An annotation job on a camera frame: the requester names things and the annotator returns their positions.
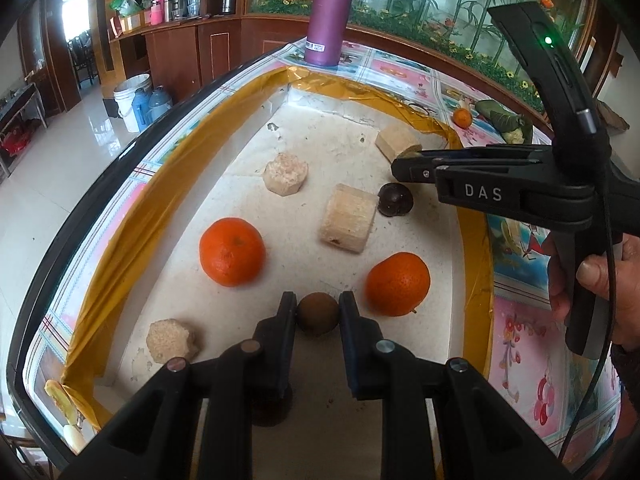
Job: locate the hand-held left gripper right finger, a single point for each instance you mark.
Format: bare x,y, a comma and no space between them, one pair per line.
350,347

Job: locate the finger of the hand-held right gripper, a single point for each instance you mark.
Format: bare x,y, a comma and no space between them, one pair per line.
415,167
500,192

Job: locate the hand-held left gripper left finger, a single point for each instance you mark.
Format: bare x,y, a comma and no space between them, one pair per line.
287,342

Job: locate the beige pressed wood block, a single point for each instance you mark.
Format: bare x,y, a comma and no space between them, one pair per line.
348,217
399,140

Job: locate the dark purple passion fruit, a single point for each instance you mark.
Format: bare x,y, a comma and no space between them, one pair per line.
393,201

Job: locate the light brown round fruit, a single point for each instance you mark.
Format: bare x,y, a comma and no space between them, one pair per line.
317,313

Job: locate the white foam tray yellow tape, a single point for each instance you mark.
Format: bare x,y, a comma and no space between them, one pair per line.
310,140

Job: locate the person's right hand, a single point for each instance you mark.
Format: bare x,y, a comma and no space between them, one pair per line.
627,305

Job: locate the small orange mandarin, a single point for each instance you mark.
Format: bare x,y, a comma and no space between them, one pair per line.
462,118

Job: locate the dark brown round fruit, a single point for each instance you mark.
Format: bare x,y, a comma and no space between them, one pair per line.
270,408

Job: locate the green leaf wrapped dumpling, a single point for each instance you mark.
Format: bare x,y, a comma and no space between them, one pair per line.
500,117

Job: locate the near brown rice cake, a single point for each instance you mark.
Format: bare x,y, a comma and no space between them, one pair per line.
167,341

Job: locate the hexagonal beige cake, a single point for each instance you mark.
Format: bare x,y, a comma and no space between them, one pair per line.
285,174

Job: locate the fruit print tablecloth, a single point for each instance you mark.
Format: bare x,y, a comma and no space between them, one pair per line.
520,340

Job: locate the purple thermos bottle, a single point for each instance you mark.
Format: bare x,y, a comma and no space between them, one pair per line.
327,15

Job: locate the brown wooden cabinet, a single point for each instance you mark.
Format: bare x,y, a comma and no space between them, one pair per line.
200,50

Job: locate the blue water jug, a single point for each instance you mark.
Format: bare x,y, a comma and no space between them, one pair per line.
160,105
140,110

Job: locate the green label bottle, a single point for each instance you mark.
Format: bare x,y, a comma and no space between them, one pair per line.
193,1

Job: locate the white plastic bucket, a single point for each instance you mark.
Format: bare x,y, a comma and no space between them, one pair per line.
127,102

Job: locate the pink bottle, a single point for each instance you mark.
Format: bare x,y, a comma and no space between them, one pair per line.
156,12

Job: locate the orange cardboard box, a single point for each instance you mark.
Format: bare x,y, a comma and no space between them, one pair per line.
135,21

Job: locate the green plastic bag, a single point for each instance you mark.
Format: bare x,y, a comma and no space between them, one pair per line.
125,4

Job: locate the red toy car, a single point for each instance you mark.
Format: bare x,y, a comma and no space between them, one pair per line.
14,141

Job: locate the dark wooden chair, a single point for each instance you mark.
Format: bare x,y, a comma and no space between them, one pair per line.
82,60

